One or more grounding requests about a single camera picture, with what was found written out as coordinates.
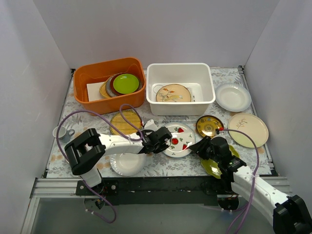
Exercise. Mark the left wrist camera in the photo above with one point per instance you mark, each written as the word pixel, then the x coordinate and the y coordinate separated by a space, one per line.
pixel 150 126

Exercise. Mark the dark red plate in bin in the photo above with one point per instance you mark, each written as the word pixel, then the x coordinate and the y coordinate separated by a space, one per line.
pixel 116 91

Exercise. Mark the round woven bamboo mat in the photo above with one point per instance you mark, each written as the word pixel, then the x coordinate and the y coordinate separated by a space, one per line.
pixel 123 126

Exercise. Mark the floral patterned table mat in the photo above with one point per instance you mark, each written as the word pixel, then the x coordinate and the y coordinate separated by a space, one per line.
pixel 160 164

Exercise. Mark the white watermelon pattern plate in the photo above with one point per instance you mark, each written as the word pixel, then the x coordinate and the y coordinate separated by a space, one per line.
pixel 182 137

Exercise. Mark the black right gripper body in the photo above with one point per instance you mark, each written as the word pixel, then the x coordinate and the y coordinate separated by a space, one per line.
pixel 203 146

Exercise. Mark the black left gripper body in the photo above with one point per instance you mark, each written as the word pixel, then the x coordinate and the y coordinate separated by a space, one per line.
pixel 165 136

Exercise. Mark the aluminium frame rail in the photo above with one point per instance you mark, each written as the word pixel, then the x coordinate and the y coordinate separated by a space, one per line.
pixel 49 188

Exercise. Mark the green round plate in bin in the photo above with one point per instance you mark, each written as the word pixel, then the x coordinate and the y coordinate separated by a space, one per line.
pixel 126 83

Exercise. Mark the beige bird pattern plate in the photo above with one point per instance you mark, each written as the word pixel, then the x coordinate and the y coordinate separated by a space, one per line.
pixel 173 93

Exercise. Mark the yellow brown patterned plate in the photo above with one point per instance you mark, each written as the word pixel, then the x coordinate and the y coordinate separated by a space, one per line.
pixel 207 125

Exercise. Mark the small white bowl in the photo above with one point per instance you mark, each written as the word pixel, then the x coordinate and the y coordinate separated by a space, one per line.
pixel 127 164

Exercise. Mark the orange plastic bin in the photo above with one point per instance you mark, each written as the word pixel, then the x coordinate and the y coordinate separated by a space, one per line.
pixel 101 72

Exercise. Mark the teal white dotted mug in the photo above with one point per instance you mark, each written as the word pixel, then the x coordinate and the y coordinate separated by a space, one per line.
pixel 65 135

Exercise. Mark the white paper in bin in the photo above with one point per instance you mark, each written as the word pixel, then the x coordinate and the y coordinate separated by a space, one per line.
pixel 93 91

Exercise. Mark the cream plate with twig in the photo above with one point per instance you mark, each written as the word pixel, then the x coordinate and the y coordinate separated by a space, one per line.
pixel 251 125

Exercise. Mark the green polka dot plate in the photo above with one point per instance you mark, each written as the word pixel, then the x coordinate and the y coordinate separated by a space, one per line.
pixel 212 168

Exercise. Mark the white deep bowl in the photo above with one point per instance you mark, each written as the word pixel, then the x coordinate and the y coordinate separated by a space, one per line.
pixel 233 97

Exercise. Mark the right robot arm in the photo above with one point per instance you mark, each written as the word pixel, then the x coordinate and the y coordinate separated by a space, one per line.
pixel 287 214

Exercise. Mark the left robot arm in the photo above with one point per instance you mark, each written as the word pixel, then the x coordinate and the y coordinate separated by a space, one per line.
pixel 86 150

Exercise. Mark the white plastic bin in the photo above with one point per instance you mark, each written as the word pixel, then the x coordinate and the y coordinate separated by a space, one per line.
pixel 196 77

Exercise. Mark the grey plate in bin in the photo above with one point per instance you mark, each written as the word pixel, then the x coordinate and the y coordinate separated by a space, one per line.
pixel 108 87

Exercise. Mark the woven mat in bin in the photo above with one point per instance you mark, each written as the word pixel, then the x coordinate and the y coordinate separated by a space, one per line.
pixel 102 91

